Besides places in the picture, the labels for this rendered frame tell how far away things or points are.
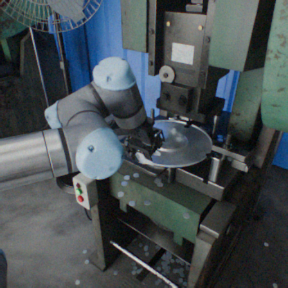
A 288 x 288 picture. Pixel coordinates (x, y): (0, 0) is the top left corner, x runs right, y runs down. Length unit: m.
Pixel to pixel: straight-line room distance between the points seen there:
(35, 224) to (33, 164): 1.37
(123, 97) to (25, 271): 1.22
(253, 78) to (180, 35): 0.34
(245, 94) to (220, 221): 0.48
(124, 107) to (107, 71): 0.08
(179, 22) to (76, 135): 0.51
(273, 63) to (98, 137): 0.27
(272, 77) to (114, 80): 0.26
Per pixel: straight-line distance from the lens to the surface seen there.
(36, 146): 0.40
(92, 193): 1.01
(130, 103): 0.53
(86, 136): 0.39
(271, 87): 0.46
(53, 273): 1.52
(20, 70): 2.26
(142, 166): 0.78
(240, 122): 1.09
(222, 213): 0.87
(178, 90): 0.81
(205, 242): 0.81
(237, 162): 0.93
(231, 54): 0.70
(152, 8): 0.81
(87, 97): 0.51
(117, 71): 0.50
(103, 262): 1.43
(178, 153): 0.84
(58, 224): 1.71
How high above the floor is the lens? 1.26
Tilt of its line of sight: 34 degrees down
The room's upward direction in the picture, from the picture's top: straight up
